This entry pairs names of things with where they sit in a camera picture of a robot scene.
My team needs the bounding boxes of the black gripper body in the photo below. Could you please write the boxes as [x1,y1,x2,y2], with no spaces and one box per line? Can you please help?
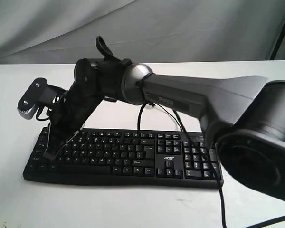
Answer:
[49,82,102,145]

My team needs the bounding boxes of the black acer keyboard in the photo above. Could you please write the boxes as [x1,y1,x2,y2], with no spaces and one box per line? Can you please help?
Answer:
[23,128,223,189]

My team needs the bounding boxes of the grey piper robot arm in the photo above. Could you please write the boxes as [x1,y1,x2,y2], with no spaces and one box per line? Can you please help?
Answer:
[44,58,285,201]

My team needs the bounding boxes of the grey backdrop cloth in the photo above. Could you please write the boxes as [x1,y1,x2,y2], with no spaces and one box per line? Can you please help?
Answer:
[0,0,285,64]

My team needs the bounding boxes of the black tripod light stand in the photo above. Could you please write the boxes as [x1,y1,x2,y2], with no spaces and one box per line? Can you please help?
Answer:
[269,21,285,60]

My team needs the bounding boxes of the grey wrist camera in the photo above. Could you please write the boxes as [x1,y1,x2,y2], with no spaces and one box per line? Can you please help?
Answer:
[17,77,65,120]

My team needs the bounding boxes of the black keyboard usb cable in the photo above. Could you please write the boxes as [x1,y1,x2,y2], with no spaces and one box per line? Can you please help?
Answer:
[144,102,188,133]

